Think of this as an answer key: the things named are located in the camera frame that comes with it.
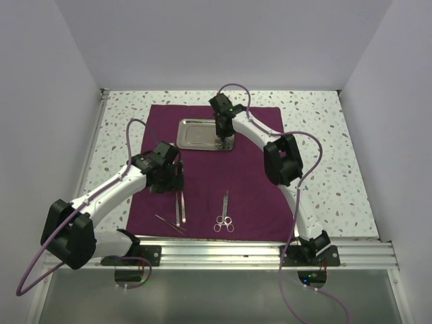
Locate steel surgical scissors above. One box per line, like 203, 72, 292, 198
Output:
213, 192, 229, 232

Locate stainless steel instrument tray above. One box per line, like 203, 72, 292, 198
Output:
176, 119, 221, 151

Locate aluminium front rail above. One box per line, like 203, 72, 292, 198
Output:
42, 238, 399, 271

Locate steel forceps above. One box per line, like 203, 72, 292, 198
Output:
180, 191, 186, 223

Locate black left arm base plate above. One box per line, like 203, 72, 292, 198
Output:
101, 245, 162, 267

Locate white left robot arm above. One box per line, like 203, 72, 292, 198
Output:
40, 141, 184, 270

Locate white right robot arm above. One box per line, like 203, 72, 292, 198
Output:
209, 92, 331, 265

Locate small steel hemostat clamp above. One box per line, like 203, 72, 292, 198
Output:
217, 136, 234, 151

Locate aluminium left side rail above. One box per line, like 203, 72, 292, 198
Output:
66, 88, 111, 202

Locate purple cloth wrap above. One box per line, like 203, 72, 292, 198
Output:
126, 105, 292, 242

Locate aluminium rail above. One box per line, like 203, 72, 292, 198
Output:
42, 238, 399, 271
66, 88, 111, 202

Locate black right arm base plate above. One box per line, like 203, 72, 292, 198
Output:
279, 235, 341, 267

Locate steel needle holder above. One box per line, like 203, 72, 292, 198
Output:
222, 198, 234, 233

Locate thin pointed steel tweezers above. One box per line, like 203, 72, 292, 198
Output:
155, 215, 186, 235

